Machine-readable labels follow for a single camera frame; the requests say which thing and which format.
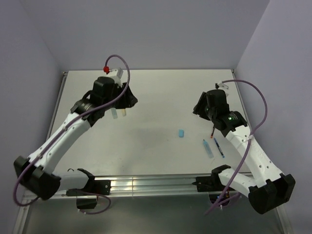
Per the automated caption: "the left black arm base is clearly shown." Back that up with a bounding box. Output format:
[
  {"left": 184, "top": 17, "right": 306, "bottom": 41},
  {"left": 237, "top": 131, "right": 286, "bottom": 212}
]
[{"left": 66, "top": 180, "right": 111, "bottom": 211}]

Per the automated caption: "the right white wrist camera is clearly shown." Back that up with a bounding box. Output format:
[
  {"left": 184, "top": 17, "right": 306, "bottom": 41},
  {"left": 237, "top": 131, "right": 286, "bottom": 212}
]
[{"left": 214, "top": 81, "right": 229, "bottom": 97}]

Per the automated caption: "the blue pen cap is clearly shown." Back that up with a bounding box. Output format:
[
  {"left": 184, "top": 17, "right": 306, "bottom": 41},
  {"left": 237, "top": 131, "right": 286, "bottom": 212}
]
[{"left": 178, "top": 129, "right": 185, "bottom": 138}]

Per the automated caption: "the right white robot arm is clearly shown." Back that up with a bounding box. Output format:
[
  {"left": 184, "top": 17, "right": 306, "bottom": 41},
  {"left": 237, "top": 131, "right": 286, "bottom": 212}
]
[{"left": 193, "top": 89, "right": 295, "bottom": 214}]

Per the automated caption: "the blue highlighter pen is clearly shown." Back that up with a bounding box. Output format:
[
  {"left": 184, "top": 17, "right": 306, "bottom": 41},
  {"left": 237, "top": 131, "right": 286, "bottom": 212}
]
[{"left": 203, "top": 140, "right": 214, "bottom": 158}]

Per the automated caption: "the green highlighter pen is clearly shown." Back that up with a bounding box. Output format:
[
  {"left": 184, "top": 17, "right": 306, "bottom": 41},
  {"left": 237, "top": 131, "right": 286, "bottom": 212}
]
[{"left": 111, "top": 108, "right": 118, "bottom": 119}]

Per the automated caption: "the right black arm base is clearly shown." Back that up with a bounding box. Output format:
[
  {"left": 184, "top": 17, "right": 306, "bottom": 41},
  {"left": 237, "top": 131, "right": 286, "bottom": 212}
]
[{"left": 192, "top": 175, "right": 225, "bottom": 193}]

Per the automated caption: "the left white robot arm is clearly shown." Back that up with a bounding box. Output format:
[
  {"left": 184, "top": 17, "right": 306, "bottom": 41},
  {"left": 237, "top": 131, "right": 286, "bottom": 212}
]
[{"left": 13, "top": 75, "right": 138, "bottom": 206}]

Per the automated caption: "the aluminium rail frame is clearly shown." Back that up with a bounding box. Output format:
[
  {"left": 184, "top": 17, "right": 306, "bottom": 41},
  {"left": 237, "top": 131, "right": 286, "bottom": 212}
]
[{"left": 21, "top": 170, "right": 280, "bottom": 200}]

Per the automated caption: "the blue thin pen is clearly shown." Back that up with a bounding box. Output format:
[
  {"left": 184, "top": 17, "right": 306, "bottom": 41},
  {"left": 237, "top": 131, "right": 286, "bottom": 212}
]
[{"left": 213, "top": 137, "right": 225, "bottom": 158}]

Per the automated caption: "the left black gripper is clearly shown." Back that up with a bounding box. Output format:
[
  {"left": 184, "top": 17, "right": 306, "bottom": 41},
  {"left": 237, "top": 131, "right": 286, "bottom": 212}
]
[{"left": 103, "top": 82, "right": 137, "bottom": 110}]

